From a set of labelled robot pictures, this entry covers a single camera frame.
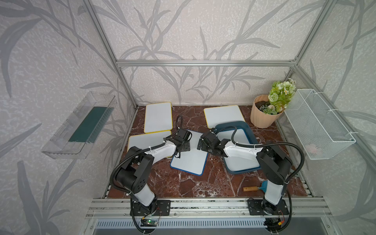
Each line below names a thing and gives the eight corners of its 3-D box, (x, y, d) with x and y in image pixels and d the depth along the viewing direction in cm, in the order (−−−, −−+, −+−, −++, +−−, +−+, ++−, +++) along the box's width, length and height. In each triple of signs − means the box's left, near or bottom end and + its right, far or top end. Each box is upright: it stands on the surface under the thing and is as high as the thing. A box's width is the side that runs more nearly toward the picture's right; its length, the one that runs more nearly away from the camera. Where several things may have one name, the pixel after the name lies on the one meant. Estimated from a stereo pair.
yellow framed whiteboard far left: (144, 133, 106) (143, 132, 104) (147, 106, 124) (146, 103, 122) (173, 130, 108) (172, 128, 106) (171, 103, 126) (171, 101, 124)
